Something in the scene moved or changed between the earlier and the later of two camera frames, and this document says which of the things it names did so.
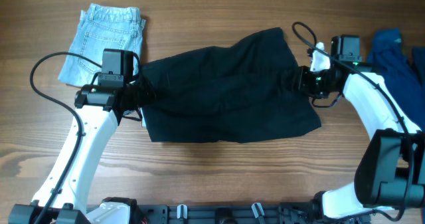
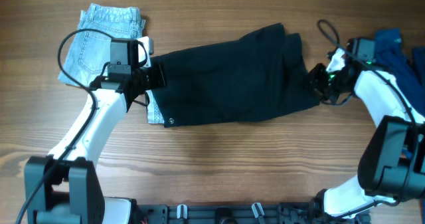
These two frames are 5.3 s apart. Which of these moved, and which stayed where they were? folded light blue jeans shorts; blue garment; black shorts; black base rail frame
Moved: black shorts
Stayed: blue garment; folded light blue jeans shorts; black base rail frame
